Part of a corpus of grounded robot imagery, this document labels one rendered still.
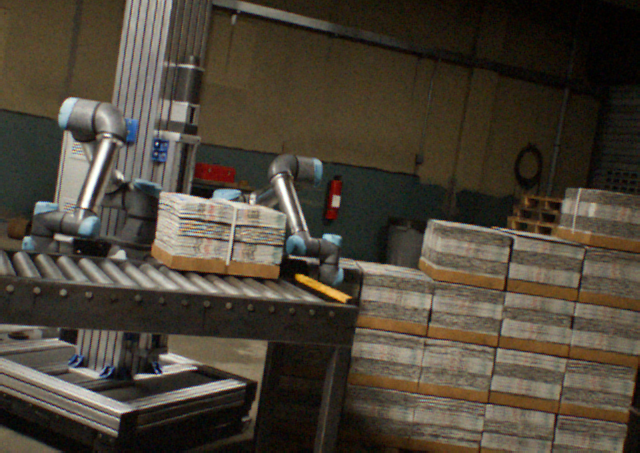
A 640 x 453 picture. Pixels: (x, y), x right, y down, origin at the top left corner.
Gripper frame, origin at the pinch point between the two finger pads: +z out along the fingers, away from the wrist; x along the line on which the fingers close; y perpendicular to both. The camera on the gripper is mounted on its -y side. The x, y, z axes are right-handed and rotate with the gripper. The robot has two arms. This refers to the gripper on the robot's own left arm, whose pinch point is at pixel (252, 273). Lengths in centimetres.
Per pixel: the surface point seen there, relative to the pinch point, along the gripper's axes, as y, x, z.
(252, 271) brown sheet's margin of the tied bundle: 4.1, 23.1, 8.9
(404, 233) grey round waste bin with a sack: -18, -611, -417
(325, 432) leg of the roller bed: -37, 62, -8
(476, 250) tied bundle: 19, 7, -90
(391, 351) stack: -26, -2, -64
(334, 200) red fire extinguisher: 8, -658, -338
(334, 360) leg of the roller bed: -15, 62, -7
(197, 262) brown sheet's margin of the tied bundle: 5.2, 23.2, 28.3
